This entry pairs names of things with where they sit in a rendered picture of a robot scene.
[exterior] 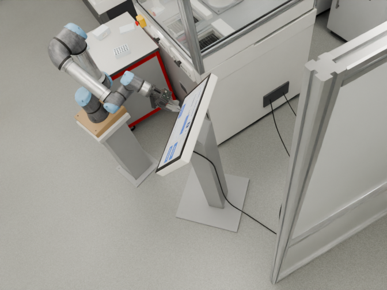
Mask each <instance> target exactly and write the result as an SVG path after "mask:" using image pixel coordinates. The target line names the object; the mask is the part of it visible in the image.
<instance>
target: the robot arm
mask: <svg viewBox="0 0 387 290"><path fill-rule="evenodd" d="M87 38H88V36H87V34H86V33H85V32H84V31H83V30H82V29H81V28H80V27H79V26H77V25H76V24H73V23H68V24H67V25H66V26H64V28H63V29H62V30H61V31H60V32H59V33H58V34H57V35H56V36H55V37H54V38H53V39H51V40H50V42H49V43H48V55H49V57H50V59H51V61H52V63H53V64H54V66H55V67H56V68H57V69H58V70H60V71H61V72H63V71H64V72H65V73H66V74H68V75H69V76H71V77H72V78H73V79H74V80H76V81H77V82H78V83H79V84H81V85H82V87H80V88H79V89H78V90H77V91H76V93H75V100H76V102H77V103H78V105H79V106H81V108H82V109H83V110H84V111H85V112H86V113H87V116H88V119H89V120H90V121H91V122H93V123H100V122H102V121H104V120H105V119H106V118H107V117H108V115H109V113H112V114H114V113H116V112H117V111H118V109H120V107H121V106H122V105H123V104H124V102H125V101H126V100H127V98H128V97H129V96H130V95H131V94H132V93H133V92H134V91H136V92H138V93H139V94H141V95H143V96H145V97H148V96H150V102H151V108H154V109H155V108H156V106H159V108H161V109H162V110H165V111H169V112H180V111H181V109H180V107H179V106H178V104H179V101H178V100H172V98H171V95H172V92H171V91H169V90H168V89H166V88H163V89H161V90H160V89H158V88H156V87H155V85H151V84H150V83H148V82H146V81H145V80H143V79H142V78H140V77H138V76H136V75H135V74H133V73H131V72H129V71H126V72H125V73H124V75H123V77H122V78H121V80H120V82H121V83H122V84H121V85H120V87H119V88H118V89H117V90H116V91H115V92H114V93H113V92H111V91H110V88H111V86H112V84H113V81H112V79H111V77H110V76H109V75H108V74H107V73H106V72H104V71H100V70H99V68H98V67H97V65H96V63H95V62H94V60H93V58H92V56H91V55H90V53H89V51H88V50H87V46H88V45H87V43H86V41H85V40H86V39H87ZM71 55H73V56H74V57H75V59H76V60H77V62H78V63H79V65H80V66H79V65H78V64H77V63H76V62H75V61H73V58H72V57H71ZM99 100H101V101H102V102H103V103H104V104H103V103H102V102H100V101H99ZM167 103H168V104H167ZM166 104H167V105H166Z"/></svg>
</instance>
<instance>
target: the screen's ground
mask: <svg viewBox="0 0 387 290"><path fill-rule="evenodd" d="M206 81H207V78H206V79H205V82H204V84H203V86H205V84H206ZM200 85H201V84H200ZM200 85H199V86H198V87H197V88H196V89H195V90H194V91H193V92H192V93H190V96H189V99H190V98H191V97H192V96H193V98H192V101H191V104H190V106H189V109H188V110H190V109H191V108H193V106H194V103H195V100H196V98H197V95H198V92H199V88H200ZM203 88H204V87H203ZM202 92H203V91H202ZM201 95H202V93H201ZM201 95H200V97H201ZM186 99H187V97H186V98H185V100H184V103H183V105H185V104H186V103H187V101H186ZM199 100H200V98H199ZM185 101H186V102H185ZM198 103H199V101H198ZM197 106H198V104H197ZM197 106H196V107H197ZM182 107H183V106H182ZM182 107H181V108H182ZM191 111H192V110H191ZM195 111H196V110H195ZM190 114H191V112H190ZM190 114H189V116H190ZM194 114H195V112H194ZM194 114H193V117H194ZM193 117H192V119H193ZM188 118H189V117H188ZM187 122H188V121H187ZM191 122H192V120H191ZM186 124H187V123H186ZM190 125H191V123H190ZM190 125H189V128H190ZM185 127H186V125H185ZM184 129H185V128H184ZM188 130H189V129H188ZM183 133H184V131H183ZM187 133H188V131H187ZM187 133H186V134H185V135H183V134H182V136H181V137H180V138H179V139H178V138H177V140H176V141H175V142H173V143H172V144H171V142H172V139H173V137H174V134H175V133H174V134H173V135H172V134H171V136H170V138H169V141H168V143H167V146H166V149H165V151H164V154H163V156H162V159H161V161H160V164H159V167H161V166H163V165H164V164H166V163H168V162H170V161H171V160H173V159H175V158H176V157H178V156H179V155H180V153H181V149H182V147H183V144H184V141H185V138H186V136H187ZM177 142H178V144H177V146H176V149H175V151H174V154H173V157H172V159H171V160H169V158H168V160H167V162H165V158H166V156H167V154H168V151H169V148H170V147H171V146H173V147H174V144H175V143H177ZM173 147H172V150H173ZM172 150H171V152H172ZM171 152H170V155H171ZM170 155H169V157H170ZM164 162H165V163H164ZM159 167H158V168H159Z"/></svg>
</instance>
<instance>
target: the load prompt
mask: <svg viewBox="0 0 387 290"><path fill-rule="evenodd" d="M203 87H204V86H203ZM203 87H201V88H200V89H199V92H198V95H197V98H196V100H195V103H194V105H193V108H192V111H191V114H190V116H189V119H188V122H187V125H186V127H185V130H184V133H183V135H185V134H186V133H187V131H188V128H189V125H190V123H191V120H192V117H193V115H194V112H195V109H196V106H197V104H198V101H199V98H200V95H201V93H202V90H203Z"/></svg>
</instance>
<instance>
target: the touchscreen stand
mask: <svg viewBox="0 0 387 290"><path fill-rule="evenodd" d="M194 151H196V152H198V153H199V154H201V155H203V156H204V157H206V158H208V159H209V160H210V161H211V162H212V163H213V164H214V166H215V168H216V170H217V173H218V177H219V180H220V183H221V187H222V190H223V193H224V195H225V197H226V198H227V200H228V201H229V202H230V203H231V204H232V205H233V206H235V207H237V208H238V209H240V210H242V209H243V206H244V201H245V196H246V192H247V188H248V184H249V178H245V177H239V176H235V175H230V174H224V172H223V168H222V163H221V159H220V155H219V151H218V146H217V141H216V138H215V133H214V129H213V124H212V121H210V124H209V126H208V130H207V133H206V136H205V138H204V142H203V144H199V143H196V144H195V147H194ZM190 161H191V163H192V166H193V167H192V168H191V171H190V174H189V177H188V180H187V183H186V186H185V189H184V192H183V195H182V198H181V201H180V204H179V207H178V210H177V213H176V218H179V219H183V220H187V221H190V222H195V223H199V224H204V225H207V226H211V227H215V228H219V229H222V230H226V231H231V232H235V233H237V231H238V226H239V223H240V218H241V214H242V212H241V211H240V210H238V209H236V208H235V207H233V206H232V205H230V204H229V203H228V202H227V200H226V199H225V197H224V195H223V193H222V190H221V187H220V184H219V181H218V177H217V174H216V172H215V169H214V166H213V165H212V164H211V163H210V162H209V161H208V160H207V159H205V158H203V157H202V156H200V155H198V154H196V153H194V152H193V153H192V156H191V159H190Z"/></svg>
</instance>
